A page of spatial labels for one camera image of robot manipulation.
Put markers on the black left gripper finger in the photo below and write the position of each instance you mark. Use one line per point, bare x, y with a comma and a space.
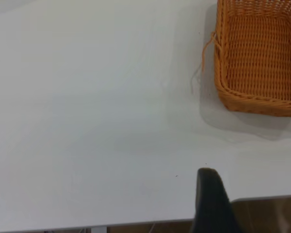
212, 206

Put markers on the orange wicker basket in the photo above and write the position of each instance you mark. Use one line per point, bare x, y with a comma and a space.
257, 48

